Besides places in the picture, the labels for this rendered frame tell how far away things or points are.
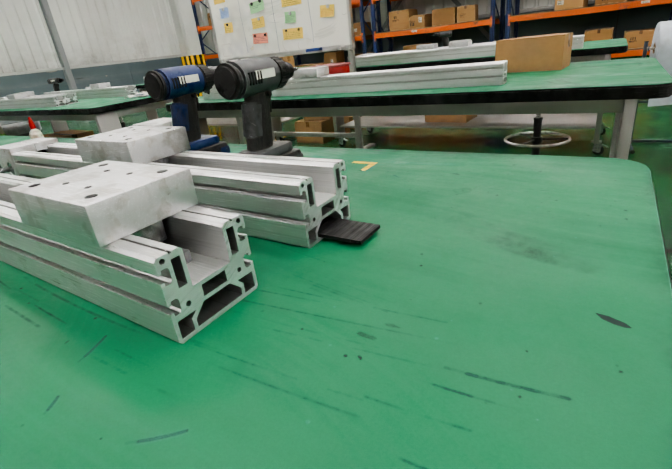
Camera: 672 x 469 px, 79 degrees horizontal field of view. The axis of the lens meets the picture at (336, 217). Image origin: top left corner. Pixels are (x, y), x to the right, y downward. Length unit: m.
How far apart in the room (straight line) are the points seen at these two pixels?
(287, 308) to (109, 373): 0.16
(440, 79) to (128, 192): 1.62
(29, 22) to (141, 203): 12.90
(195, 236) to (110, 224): 0.08
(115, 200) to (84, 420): 0.18
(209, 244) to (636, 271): 0.41
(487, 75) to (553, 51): 0.48
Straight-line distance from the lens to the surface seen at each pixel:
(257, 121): 0.74
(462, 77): 1.88
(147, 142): 0.72
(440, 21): 10.29
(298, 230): 0.50
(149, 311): 0.41
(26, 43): 13.16
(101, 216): 0.41
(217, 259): 0.42
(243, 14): 4.14
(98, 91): 4.57
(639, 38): 9.69
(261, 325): 0.39
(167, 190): 0.44
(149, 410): 0.35
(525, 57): 2.27
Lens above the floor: 1.01
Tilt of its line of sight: 23 degrees down
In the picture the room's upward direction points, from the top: 7 degrees counter-clockwise
